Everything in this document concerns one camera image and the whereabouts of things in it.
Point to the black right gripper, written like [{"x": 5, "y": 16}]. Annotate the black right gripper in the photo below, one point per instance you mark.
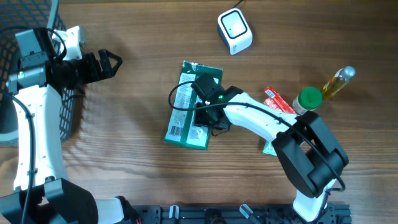
[{"x": 199, "y": 120}]

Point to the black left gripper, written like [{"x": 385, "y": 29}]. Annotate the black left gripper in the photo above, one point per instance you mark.
[{"x": 107, "y": 71}]

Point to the green glove package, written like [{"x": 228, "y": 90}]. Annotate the green glove package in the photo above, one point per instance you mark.
[{"x": 181, "y": 130}]

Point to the red snack stick packet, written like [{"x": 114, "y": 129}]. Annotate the red snack stick packet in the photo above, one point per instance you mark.
[{"x": 275, "y": 101}]

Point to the light green wipes packet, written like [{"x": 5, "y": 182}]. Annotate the light green wipes packet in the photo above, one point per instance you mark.
[{"x": 269, "y": 149}]

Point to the green lid jar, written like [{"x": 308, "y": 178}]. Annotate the green lid jar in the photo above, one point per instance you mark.
[{"x": 309, "y": 99}]

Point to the grey plastic mesh basket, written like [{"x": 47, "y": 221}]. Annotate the grey plastic mesh basket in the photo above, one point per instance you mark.
[{"x": 32, "y": 13}]

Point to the yellow oil bottle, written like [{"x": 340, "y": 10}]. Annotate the yellow oil bottle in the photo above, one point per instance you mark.
[{"x": 340, "y": 79}]

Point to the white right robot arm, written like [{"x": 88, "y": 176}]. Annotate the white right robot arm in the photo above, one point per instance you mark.
[{"x": 308, "y": 152}]

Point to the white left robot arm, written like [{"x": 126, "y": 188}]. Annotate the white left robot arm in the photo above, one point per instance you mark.
[{"x": 51, "y": 61}]

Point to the white barcode scanner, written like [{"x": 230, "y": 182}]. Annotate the white barcode scanner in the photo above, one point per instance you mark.
[{"x": 234, "y": 30}]

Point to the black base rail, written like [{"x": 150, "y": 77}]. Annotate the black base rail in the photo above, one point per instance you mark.
[{"x": 269, "y": 214}]

